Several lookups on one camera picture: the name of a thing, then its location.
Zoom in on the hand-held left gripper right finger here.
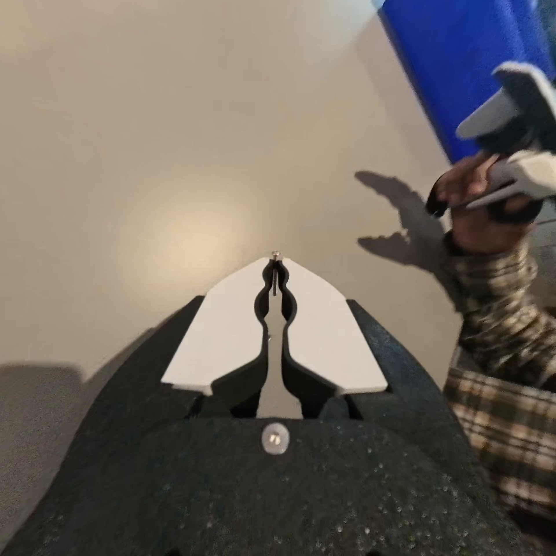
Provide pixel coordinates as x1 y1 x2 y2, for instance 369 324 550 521
280 257 389 418

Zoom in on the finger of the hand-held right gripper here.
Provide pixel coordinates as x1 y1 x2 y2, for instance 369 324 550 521
492 60 556 114
456 92 518 140

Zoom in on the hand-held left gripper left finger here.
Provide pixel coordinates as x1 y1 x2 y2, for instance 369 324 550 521
161 257 279 418

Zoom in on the small metal bolt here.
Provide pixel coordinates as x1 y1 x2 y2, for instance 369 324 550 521
270 249 283 298

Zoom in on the person's right hand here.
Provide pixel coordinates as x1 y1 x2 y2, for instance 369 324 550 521
428 152 537 258

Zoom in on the blue plastic bin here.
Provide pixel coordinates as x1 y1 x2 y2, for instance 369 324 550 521
376 0 556 165

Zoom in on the person's plaid shirt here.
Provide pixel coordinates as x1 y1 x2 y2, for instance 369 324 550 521
444 367 556 517

